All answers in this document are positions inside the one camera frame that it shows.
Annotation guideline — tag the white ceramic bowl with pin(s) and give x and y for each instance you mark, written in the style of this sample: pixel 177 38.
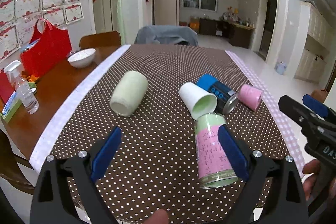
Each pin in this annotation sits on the white ceramic bowl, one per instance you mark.
pixel 83 58

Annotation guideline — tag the grey covered chair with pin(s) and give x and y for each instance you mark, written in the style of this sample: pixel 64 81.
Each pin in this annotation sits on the grey covered chair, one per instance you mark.
pixel 167 35

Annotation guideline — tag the pale green ceramic cup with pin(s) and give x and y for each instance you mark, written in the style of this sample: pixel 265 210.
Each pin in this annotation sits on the pale green ceramic cup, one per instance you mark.
pixel 128 93

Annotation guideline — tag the cream wall cabinet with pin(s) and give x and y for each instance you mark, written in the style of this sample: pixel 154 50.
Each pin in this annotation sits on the cream wall cabinet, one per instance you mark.
pixel 312 44

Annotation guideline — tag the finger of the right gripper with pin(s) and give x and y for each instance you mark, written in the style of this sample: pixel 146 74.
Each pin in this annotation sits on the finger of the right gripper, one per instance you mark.
pixel 319 108
pixel 298 113

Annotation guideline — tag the blue black metal can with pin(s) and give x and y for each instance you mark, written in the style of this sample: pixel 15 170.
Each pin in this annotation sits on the blue black metal can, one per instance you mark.
pixel 227 98

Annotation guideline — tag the blue trash bin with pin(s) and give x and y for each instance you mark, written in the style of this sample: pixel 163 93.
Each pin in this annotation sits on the blue trash bin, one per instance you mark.
pixel 280 68

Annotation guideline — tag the pink checkered tablecloth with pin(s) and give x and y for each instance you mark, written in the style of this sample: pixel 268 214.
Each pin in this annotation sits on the pink checkered tablecloth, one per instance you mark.
pixel 281 121

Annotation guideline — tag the clear spray bottle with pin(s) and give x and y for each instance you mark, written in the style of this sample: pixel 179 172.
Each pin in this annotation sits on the clear spray bottle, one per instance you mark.
pixel 21 86

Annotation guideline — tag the near wooden chair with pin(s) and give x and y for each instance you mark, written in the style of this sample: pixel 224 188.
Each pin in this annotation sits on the near wooden chair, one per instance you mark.
pixel 10 170

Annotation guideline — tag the red booklet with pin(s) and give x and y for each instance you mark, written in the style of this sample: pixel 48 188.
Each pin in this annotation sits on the red booklet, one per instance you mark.
pixel 6 89

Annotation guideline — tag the white paper cup green inside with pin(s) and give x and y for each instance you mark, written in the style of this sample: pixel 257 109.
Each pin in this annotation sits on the white paper cup green inside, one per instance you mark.
pixel 197 100

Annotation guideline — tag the brown polka dot tablecloth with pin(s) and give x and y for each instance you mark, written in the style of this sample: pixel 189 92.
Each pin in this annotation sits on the brown polka dot tablecloth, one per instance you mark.
pixel 155 166

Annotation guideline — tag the person's right hand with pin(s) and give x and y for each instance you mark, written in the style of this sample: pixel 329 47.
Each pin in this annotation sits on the person's right hand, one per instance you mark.
pixel 313 168

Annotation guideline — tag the green tissue box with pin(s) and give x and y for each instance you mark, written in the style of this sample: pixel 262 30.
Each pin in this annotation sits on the green tissue box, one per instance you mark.
pixel 9 113

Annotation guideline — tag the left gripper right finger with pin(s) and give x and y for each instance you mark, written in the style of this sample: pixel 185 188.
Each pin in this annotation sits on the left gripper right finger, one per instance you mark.
pixel 285 202

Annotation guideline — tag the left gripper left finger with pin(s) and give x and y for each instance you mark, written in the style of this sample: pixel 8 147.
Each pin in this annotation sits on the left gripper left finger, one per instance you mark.
pixel 52 201

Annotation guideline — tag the pink plastic cup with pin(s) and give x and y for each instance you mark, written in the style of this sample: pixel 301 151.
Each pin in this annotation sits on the pink plastic cup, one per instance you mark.
pixel 250 96

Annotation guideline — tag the person's left hand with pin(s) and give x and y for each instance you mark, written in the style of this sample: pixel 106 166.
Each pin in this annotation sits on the person's left hand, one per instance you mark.
pixel 158 217

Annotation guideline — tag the white refrigerator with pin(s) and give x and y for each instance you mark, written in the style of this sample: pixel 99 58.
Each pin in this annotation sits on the white refrigerator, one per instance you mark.
pixel 166 12

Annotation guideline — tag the wooden chair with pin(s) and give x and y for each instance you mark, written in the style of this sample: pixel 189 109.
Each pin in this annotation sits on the wooden chair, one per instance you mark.
pixel 10 170
pixel 105 39

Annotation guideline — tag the green pink labelled glass cup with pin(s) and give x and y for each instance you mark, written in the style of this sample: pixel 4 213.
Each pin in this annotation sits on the green pink labelled glass cup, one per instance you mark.
pixel 214 168

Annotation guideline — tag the wooden chair back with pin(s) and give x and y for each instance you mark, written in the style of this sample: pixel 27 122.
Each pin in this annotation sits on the wooden chair back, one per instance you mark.
pixel 105 39

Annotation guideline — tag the dark wooden desk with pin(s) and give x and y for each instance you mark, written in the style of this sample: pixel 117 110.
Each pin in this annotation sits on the dark wooden desk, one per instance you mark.
pixel 236 34

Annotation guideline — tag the red bag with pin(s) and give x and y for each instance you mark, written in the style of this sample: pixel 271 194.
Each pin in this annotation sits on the red bag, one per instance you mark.
pixel 45 49

